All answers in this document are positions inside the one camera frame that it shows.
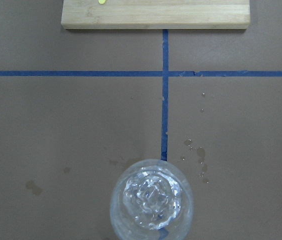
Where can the clear wine glass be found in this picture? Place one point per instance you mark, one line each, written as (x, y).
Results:
(128, 220)

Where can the wooden cutting board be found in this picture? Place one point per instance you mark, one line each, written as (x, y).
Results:
(156, 14)

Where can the yellow plastic knife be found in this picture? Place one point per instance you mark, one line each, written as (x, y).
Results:
(102, 2)

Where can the clear ice cube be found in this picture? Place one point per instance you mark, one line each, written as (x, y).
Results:
(152, 196)

